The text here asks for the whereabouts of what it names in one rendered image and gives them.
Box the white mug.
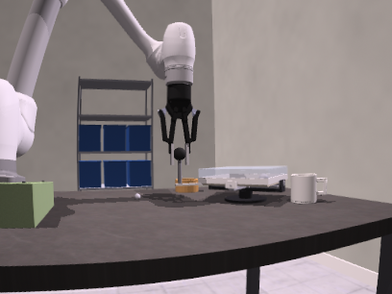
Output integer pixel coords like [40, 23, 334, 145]
[291, 174, 327, 204]

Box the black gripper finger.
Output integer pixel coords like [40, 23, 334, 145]
[182, 107, 200, 165]
[158, 107, 178, 165]

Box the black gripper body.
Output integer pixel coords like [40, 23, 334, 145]
[166, 84, 193, 119]

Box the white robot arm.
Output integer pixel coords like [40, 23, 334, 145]
[0, 0, 195, 183]

